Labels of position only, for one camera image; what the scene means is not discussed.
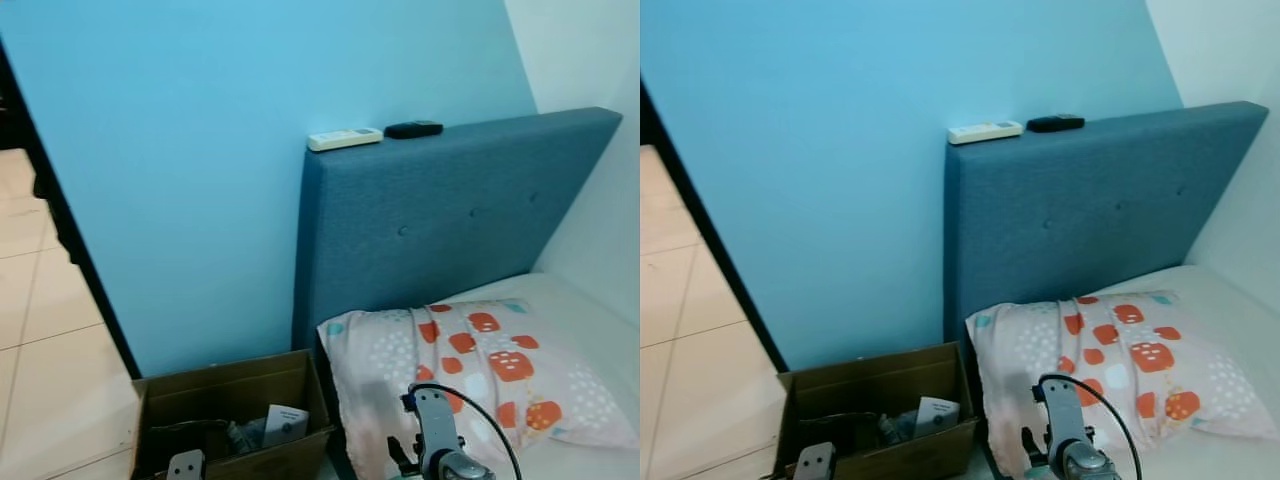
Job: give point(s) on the beige sheeted mattress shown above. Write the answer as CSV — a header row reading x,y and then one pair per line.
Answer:
x,y
1230,300
590,320

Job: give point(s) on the white printed paper leaflet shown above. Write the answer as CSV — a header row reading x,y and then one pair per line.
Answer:
x,y
937,418
285,425

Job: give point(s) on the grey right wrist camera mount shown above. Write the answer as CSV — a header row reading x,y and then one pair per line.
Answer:
x,y
1065,418
435,425

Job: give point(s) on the pink pillow orange patches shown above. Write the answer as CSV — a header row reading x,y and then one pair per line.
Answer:
x,y
1200,380
560,390

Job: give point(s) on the white remote control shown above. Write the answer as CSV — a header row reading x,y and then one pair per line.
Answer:
x,y
985,132
345,139

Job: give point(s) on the black door frame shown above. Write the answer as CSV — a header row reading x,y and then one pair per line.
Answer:
x,y
70,250
720,260

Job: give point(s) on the brown cardboard box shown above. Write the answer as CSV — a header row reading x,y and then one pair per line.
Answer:
x,y
240,385
880,378

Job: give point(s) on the small black flat object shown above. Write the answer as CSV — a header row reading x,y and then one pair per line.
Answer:
x,y
413,129
1055,123

